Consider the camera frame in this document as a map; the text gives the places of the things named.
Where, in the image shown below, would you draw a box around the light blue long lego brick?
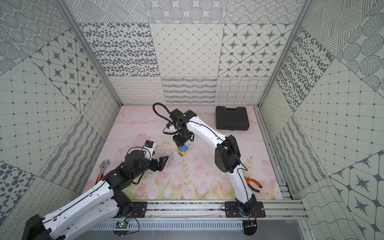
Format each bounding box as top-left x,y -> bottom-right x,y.
177,145 -> 189,153

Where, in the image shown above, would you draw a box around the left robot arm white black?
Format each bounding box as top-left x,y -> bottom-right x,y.
22,150 -> 169,240

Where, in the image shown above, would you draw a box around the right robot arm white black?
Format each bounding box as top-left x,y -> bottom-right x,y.
170,109 -> 257,217

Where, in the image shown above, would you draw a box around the black plastic tool case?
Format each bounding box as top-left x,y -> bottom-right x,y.
216,106 -> 250,131

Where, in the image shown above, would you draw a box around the left controller board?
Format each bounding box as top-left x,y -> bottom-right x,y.
113,221 -> 129,237

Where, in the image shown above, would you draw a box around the controller board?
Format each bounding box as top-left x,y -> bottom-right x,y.
113,221 -> 129,237
243,221 -> 258,236

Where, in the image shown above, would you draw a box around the right controller board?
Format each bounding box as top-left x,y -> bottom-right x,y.
243,221 -> 258,236

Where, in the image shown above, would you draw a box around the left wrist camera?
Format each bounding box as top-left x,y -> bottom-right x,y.
142,140 -> 157,160

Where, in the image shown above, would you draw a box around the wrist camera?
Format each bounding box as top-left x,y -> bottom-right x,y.
142,140 -> 157,160
163,109 -> 182,135

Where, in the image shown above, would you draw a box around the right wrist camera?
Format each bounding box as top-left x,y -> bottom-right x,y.
163,109 -> 182,135

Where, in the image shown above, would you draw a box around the right camera black corrugated cable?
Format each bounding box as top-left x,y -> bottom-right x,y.
152,102 -> 175,125

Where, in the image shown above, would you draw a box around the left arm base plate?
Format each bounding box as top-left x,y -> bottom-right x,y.
120,202 -> 148,218

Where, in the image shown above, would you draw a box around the orange handled adjustable wrench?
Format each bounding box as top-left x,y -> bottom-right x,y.
96,160 -> 110,184

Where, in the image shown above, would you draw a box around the orange handled pliers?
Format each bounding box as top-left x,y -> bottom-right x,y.
245,177 -> 263,193

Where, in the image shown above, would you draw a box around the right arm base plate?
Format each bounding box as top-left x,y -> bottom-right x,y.
224,201 -> 266,218

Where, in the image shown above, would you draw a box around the aluminium mounting rail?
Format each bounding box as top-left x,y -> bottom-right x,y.
61,199 -> 310,222

